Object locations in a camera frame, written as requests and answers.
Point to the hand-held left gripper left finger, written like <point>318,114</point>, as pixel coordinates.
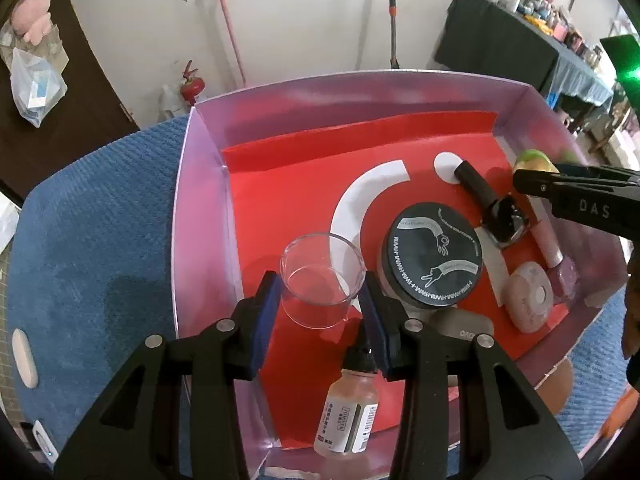
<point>267,310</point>

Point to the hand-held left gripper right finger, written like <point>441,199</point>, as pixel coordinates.
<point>372,320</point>

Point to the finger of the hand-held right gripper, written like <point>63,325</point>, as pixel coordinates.
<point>600,171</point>
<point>590,205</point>

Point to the clear plastic cup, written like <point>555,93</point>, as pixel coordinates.
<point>320,280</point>

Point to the green and yellow toy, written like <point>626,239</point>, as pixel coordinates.
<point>535,160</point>

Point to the black nail polish bottle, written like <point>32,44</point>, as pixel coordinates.
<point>505,220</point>

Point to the black round jar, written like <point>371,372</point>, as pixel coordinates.
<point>430,250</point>

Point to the brown eyeshadow case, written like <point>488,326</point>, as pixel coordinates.
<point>465,327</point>

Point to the pink oval case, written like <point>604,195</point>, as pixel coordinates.
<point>527,300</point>

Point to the pink cardboard box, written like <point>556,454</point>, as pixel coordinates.
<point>210,210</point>

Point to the person's right hand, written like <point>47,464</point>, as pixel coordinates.
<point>632,310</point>

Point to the pink nail polish bottle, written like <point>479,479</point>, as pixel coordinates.
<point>550,245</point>

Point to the clear dropper bottle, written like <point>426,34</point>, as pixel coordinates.
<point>345,410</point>

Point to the red paper liner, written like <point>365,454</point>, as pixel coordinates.
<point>300,185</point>

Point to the dark tablecloth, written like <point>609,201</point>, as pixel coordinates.
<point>500,45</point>

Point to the blue textured blanket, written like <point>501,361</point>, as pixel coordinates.
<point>100,260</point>

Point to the row of bottles and jars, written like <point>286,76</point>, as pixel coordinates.
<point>530,0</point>

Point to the red fire extinguisher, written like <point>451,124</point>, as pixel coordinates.
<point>192,90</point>

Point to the white oval device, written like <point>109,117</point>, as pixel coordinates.
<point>25,357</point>

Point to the small white device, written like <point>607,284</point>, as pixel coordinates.
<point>44,440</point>

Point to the pink stick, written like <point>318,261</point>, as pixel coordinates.
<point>227,25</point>

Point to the brown wooden door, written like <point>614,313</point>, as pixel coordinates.
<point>75,85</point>

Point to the clear plastic bag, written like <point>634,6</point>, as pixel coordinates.
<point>35,90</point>

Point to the pink plush toy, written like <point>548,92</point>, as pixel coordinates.
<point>35,15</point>

